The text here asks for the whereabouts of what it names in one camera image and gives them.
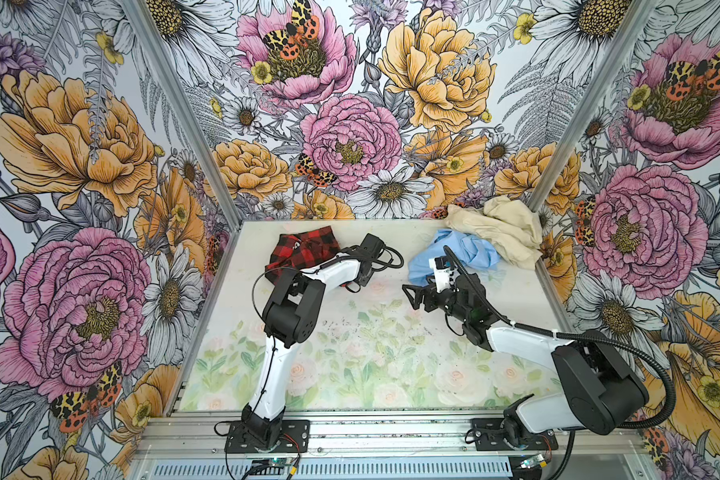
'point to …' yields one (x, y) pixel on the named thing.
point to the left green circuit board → (280, 462)
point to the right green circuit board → (537, 460)
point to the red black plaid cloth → (301, 250)
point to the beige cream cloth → (507, 224)
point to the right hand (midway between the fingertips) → (415, 289)
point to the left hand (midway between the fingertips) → (350, 275)
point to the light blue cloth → (468, 252)
